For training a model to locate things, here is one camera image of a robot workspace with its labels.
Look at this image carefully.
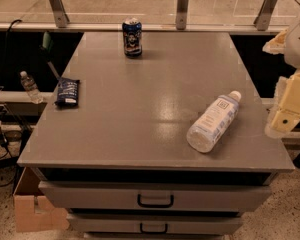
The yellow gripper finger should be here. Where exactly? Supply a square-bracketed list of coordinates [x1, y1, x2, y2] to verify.
[265, 69, 300, 139]
[262, 29, 288, 55]

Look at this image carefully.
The clear blue-label plastic bottle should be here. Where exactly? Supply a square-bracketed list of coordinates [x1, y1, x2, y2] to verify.
[186, 91, 241, 153]

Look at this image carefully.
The blue rxbar blueberry packet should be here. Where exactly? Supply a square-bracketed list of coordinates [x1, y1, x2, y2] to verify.
[55, 77, 80, 107]

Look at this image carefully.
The small water bottle on ledge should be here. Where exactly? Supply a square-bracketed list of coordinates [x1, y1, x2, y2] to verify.
[20, 71, 43, 104]

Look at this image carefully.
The blue soda can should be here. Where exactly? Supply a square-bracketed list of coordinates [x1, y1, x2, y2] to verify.
[122, 17, 142, 57]

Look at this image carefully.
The grey drawer cabinet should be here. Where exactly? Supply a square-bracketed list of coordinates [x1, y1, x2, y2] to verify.
[19, 32, 293, 240]

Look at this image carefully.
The lower grey drawer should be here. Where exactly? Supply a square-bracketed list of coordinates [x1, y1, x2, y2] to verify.
[67, 214, 242, 235]

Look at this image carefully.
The grey drawer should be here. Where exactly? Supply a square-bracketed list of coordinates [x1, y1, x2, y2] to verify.
[67, 214, 242, 235]
[39, 181, 271, 212]

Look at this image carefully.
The upper grey drawer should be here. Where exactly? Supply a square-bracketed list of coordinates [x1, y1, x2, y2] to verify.
[39, 181, 271, 212]

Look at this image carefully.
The cardboard box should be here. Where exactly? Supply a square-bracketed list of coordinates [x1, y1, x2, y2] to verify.
[13, 168, 69, 232]

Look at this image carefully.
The middle metal bracket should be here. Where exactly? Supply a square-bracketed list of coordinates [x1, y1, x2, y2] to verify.
[175, 0, 189, 30]

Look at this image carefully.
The left metal bracket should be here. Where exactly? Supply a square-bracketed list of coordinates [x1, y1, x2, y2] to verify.
[49, 0, 69, 28]

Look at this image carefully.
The green-handled tool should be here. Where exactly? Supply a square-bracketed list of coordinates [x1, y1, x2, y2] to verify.
[40, 31, 60, 80]

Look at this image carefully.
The black cable left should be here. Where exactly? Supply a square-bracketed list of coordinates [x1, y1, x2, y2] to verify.
[0, 18, 33, 188]

